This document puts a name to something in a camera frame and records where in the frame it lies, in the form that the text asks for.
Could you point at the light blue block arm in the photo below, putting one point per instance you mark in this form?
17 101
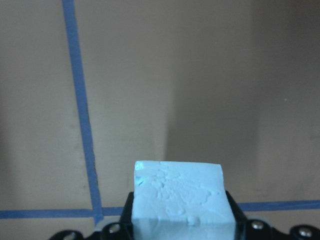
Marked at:
176 200

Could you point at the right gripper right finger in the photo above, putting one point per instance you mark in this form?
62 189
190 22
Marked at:
239 216

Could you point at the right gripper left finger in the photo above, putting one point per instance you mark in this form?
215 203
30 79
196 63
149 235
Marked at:
126 217

